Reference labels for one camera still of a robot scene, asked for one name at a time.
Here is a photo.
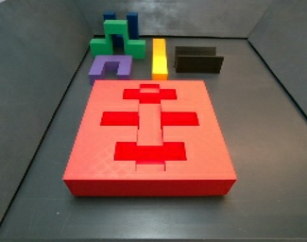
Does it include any yellow long bar block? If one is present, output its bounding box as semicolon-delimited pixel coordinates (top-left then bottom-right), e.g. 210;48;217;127
153;39;169;80

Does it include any green arch block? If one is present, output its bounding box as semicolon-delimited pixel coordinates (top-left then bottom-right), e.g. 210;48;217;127
90;20;146;60

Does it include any blue U-shaped block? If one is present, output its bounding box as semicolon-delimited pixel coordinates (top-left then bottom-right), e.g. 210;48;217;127
103;11;139;48

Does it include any black fixture holder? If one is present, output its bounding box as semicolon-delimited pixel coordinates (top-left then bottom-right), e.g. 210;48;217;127
175;46;225;74

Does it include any purple U-shaped block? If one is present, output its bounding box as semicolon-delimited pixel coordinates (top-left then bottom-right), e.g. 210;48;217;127
89;55;133;83

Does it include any red puzzle board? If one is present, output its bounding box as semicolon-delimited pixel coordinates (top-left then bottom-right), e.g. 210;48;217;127
63;80;237;197

